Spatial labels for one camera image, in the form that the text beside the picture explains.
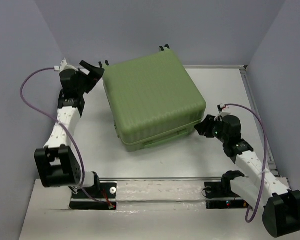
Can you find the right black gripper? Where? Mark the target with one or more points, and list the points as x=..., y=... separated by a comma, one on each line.
x=206, y=125

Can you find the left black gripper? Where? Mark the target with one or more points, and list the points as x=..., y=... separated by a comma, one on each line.
x=95, y=73

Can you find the green suitcase with blue lining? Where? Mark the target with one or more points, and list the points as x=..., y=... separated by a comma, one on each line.
x=153, y=99

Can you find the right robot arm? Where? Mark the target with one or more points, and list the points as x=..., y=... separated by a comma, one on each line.
x=252, y=181

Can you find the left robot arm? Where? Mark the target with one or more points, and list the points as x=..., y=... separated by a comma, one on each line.
x=57, y=164

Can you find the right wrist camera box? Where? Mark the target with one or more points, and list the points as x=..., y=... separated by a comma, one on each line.
x=223, y=110

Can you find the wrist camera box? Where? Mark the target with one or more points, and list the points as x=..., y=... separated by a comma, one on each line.
x=223, y=110
x=64, y=65

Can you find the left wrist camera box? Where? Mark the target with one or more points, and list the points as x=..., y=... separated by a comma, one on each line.
x=64, y=65

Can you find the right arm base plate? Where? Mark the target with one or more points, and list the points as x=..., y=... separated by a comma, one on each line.
x=217, y=198

